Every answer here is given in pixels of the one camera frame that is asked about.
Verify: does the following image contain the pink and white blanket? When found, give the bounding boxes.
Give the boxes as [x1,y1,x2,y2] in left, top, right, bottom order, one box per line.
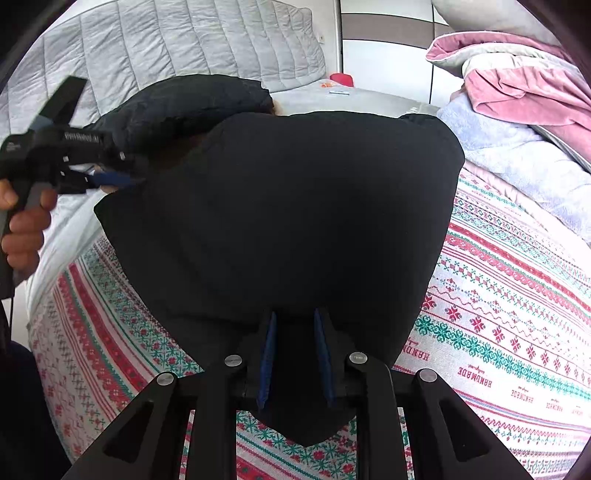
[425,31,591,163]

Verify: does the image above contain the black jacket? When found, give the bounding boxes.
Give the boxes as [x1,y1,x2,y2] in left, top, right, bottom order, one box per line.
[93,111,466,448]

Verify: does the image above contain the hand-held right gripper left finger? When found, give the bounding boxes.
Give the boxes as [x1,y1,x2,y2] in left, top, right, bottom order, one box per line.
[62,310,279,480]

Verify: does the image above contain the cream pillow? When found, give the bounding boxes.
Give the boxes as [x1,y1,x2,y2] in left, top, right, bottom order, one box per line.
[431,0,562,48]

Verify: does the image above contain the patterned knit-print bedspread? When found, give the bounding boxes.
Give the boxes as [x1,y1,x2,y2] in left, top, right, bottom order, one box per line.
[28,161,591,480]

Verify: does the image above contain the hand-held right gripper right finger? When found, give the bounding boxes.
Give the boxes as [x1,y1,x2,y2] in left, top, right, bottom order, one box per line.
[314,308,536,480]

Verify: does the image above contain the navy quilted jacket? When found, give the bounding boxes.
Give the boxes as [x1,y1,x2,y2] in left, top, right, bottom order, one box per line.
[85,75,276,154]

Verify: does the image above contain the light blue fleece blanket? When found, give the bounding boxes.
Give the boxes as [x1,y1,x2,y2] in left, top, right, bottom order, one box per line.
[436,90,591,246]

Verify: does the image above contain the person's left hand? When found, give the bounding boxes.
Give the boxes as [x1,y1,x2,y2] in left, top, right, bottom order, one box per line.
[0,179,60,274]

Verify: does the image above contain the white wardrobe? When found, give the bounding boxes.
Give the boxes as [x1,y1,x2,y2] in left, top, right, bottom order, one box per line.
[339,0,467,108]

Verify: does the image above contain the person's dark clothing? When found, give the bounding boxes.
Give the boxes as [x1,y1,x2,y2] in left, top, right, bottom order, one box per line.
[0,340,71,480]

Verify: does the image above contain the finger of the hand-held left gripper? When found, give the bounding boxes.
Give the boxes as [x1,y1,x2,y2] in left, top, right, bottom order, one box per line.
[34,76,88,133]
[85,168,137,190]

